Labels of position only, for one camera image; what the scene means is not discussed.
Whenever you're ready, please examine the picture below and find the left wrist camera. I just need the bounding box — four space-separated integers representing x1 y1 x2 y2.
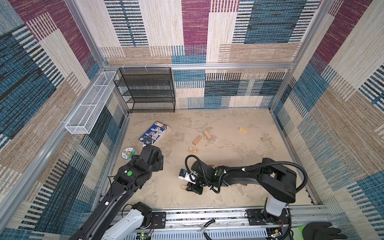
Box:
143 136 153 146

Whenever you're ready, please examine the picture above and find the white wire basket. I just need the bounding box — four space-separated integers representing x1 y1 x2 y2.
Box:
65 72 117 135

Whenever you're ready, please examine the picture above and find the cow picture wood block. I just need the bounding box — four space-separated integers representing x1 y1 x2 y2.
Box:
189 147 199 153

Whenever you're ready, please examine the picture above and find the plain wood block left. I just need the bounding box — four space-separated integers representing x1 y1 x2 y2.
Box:
193 135 203 146

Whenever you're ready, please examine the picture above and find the plain wood block right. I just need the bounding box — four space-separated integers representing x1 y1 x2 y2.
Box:
203 131 212 140

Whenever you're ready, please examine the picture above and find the black green gloved hand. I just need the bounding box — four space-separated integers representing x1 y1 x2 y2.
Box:
291 222 348 240

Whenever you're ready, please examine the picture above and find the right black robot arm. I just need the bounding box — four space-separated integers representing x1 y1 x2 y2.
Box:
179 155 309 223

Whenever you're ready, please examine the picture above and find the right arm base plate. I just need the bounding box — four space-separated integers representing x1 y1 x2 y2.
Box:
244 208 291 226

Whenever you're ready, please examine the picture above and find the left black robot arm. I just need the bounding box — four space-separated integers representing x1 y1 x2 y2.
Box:
70 145 164 240

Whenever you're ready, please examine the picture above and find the aluminium front rail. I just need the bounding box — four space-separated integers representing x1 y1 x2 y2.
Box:
77 205 334 240

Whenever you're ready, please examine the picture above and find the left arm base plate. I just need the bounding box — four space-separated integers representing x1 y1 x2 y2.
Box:
142 212 167 230

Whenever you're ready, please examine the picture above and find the blue comic book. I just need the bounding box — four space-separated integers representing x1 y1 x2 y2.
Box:
139 122 171 146

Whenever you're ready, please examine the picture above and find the far wood block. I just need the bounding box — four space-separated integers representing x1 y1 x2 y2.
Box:
239 127 249 134

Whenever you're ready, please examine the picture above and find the black wire shelf rack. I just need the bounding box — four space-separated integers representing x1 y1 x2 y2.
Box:
115 67 176 114

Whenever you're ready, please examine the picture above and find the plain wood block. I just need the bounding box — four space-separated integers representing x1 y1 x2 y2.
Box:
203 131 212 140
193 135 203 146

